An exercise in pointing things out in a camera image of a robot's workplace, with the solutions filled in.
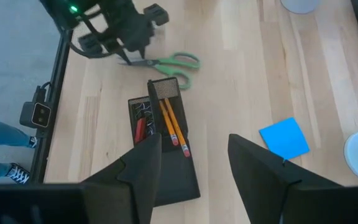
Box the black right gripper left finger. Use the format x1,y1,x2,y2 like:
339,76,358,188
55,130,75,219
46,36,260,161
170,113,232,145
0,133,163,224

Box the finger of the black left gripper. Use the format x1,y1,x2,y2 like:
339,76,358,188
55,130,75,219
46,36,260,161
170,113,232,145
138,2,170,60
78,32,133,66

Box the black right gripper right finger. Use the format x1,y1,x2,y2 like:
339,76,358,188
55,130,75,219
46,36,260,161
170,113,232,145
227,133,358,224

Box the green handled scissors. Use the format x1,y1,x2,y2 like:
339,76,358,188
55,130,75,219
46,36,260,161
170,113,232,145
118,51,201,91

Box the blue sticky note pad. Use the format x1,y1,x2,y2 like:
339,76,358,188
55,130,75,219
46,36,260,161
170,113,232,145
259,116,310,161

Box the black mesh desk organizer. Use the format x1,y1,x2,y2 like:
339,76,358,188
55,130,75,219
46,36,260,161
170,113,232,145
127,77,201,208

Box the red eraser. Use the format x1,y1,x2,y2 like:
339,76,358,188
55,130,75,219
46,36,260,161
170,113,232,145
134,116,147,144

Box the orange pencil with eraser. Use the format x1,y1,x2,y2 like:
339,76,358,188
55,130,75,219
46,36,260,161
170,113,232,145
163,98,191,158
158,100,180,147

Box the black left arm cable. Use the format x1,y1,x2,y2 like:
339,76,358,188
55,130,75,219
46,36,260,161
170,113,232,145
68,12,127,60

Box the table-level camera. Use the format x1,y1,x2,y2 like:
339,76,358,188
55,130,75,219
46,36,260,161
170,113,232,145
19,101,53,129

